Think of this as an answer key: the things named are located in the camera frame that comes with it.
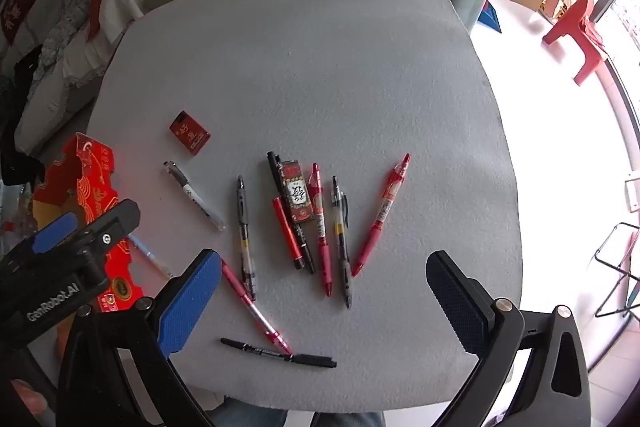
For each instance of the red marker pen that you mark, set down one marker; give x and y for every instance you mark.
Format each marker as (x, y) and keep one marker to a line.
(286, 227)

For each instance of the white marker pen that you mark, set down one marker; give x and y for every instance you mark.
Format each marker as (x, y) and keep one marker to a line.
(195, 197)

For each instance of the blue plastic object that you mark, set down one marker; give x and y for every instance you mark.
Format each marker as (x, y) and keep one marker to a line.
(490, 17)

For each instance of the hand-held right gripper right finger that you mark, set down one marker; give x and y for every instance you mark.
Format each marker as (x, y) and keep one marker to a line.
(456, 302)

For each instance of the decorated black red box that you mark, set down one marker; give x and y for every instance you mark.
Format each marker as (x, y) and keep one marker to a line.
(296, 197)

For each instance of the pink grip clear pen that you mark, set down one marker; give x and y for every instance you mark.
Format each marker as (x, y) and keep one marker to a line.
(250, 302)

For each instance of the red gel pen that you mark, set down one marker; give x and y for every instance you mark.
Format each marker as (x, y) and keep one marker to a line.
(322, 242)
(382, 212)

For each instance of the small white box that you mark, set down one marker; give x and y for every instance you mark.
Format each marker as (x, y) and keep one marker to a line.
(632, 192)

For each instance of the black folding chair frame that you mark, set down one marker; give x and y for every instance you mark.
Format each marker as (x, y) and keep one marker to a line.
(617, 257)

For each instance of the dark red cushion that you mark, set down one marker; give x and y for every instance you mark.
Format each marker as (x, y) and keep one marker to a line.
(20, 4)

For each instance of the black marker pen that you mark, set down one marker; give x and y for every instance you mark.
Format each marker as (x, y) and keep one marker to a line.
(300, 358)
(307, 252)

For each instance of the small red box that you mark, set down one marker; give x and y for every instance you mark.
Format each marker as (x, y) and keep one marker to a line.
(189, 134)

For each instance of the light blue pen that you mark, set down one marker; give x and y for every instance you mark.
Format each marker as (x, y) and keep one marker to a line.
(150, 255)

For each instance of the black gel pen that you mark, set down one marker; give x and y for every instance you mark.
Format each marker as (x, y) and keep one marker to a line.
(342, 257)

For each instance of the white fringed sofa blanket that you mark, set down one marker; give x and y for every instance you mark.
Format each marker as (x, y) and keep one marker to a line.
(65, 57)

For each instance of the person's left hand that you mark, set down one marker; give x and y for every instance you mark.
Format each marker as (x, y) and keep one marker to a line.
(27, 399)

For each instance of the grey gel pen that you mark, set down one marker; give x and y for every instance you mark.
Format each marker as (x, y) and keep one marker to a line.
(243, 232)

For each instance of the red cardboard box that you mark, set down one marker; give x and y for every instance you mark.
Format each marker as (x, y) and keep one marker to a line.
(90, 202)

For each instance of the red plastic stool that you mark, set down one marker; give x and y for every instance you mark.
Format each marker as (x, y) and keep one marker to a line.
(575, 27)

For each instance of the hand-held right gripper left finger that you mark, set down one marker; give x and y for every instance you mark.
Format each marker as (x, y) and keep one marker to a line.
(190, 302)

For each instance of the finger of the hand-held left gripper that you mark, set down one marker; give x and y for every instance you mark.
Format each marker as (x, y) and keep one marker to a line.
(55, 231)
(117, 217)

